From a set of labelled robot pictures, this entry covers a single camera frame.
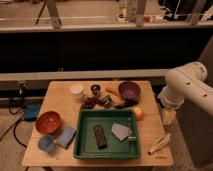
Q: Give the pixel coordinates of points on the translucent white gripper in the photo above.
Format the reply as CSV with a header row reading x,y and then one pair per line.
x,y
168,116

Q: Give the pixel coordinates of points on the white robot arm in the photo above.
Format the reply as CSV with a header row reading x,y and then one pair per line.
x,y
187,82

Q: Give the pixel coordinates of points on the small dark cup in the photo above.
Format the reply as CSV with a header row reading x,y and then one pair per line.
x,y
95,89

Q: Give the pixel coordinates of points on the white paper cup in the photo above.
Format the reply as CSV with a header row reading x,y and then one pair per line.
x,y
76,91

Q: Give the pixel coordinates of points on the blue measuring cup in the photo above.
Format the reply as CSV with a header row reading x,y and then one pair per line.
x,y
46,143

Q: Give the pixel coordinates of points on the orange peach fruit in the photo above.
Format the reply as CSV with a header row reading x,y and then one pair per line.
x,y
138,113

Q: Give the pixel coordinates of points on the purple bowl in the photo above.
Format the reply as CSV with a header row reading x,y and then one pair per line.
x,y
129,90

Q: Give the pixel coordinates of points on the grey folded cloth piece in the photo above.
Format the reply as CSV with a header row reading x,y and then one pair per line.
x,y
120,131

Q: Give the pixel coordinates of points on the orange carrot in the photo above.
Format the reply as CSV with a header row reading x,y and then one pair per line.
x,y
111,90

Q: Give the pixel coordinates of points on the dark brown rectangular block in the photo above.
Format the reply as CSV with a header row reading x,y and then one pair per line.
x,y
100,136

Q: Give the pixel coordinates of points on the dark brown toy pile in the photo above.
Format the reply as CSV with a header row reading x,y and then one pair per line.
x,y
91,102

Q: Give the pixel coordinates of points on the wooden table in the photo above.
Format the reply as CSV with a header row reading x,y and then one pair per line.
x,y
58,98

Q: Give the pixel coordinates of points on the green plastic tray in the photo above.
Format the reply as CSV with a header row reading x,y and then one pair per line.
x,y
86,147

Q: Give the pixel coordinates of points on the blue sponge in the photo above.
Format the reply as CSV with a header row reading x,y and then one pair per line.
x,y
66,137

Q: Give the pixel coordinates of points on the red-orange bowl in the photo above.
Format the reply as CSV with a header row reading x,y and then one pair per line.
x,y
48,122

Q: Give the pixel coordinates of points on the blue box on floor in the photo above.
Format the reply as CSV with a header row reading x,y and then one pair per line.
x,y
31,112

